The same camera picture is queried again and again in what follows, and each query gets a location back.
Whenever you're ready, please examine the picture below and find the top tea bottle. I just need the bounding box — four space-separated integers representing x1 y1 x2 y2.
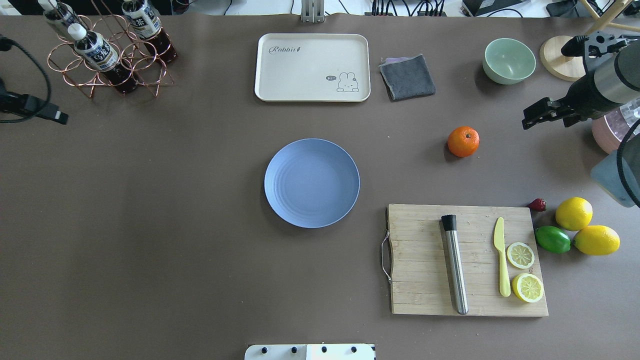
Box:
121 0 178 64

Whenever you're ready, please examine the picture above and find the yellow lemon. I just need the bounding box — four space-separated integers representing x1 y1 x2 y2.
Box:
573 225 621 256
555 197 594 231

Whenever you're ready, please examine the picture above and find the cream rabbit tray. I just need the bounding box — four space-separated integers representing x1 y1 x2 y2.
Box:
254 33 371 103

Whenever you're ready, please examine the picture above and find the wooden cup stand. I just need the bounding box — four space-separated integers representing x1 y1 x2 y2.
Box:
540 0 639 82

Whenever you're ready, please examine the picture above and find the green lime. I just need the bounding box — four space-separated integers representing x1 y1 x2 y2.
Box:
534 225 572 255

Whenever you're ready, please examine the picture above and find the red strawberry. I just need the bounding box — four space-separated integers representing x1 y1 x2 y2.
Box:
526 198 547 212

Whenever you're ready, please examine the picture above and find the grey cloth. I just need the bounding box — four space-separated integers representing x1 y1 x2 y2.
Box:
378 54 436 101

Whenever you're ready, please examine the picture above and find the tea bottle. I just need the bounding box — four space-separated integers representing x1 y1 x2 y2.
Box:
121 0 178 64
68 23 138 94
38 0 90 40

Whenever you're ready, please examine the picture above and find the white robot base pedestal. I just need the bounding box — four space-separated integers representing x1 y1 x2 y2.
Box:
244 342 377 360

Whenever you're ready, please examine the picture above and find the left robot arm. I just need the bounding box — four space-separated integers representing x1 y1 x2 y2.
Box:
1 34 69 125

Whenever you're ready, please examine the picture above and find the lower left tea bottle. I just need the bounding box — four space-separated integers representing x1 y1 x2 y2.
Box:
68 23 138 94

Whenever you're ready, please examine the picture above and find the yellow plastic knife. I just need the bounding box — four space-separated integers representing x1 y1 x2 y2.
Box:
493 217 511 297

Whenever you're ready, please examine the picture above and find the upper yellow lemon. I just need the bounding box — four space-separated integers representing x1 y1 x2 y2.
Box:
555 197 594 231

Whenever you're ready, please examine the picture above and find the pink bowl with ice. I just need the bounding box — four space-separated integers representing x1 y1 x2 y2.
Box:
591 98 640 154

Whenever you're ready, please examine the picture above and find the blue plate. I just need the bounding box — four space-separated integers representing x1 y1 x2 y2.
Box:
263 138 361 229

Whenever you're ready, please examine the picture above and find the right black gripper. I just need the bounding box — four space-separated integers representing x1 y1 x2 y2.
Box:
522 45 628 130

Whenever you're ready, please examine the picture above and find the steel rod black cap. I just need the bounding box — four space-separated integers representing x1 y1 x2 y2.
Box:
441 214 469 315

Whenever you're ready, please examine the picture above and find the copper wire bottle rack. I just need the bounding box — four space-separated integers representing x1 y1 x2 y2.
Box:
39 0 178 98

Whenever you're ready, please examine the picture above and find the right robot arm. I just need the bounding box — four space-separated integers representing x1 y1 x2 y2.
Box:
522 30 640 208

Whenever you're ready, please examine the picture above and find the green bowl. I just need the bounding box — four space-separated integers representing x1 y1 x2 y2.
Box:
482 38 537 85

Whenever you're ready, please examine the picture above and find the lower right tea bottle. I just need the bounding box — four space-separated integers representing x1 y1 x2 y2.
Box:
38 0 90 40

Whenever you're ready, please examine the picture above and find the lower yellow lemon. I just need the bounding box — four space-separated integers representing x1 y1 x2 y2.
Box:
573 225 621 256

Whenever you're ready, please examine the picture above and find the thin lemon slice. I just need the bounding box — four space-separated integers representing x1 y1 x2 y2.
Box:
505 242 536 270

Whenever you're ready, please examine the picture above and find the orange fruit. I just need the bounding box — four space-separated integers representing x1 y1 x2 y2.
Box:
446 126 480 158

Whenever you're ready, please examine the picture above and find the wooden cutting board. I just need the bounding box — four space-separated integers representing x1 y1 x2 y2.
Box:
386 203 549 318

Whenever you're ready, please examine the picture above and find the thick lemon half slice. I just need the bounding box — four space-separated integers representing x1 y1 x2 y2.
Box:
511 273 545 303

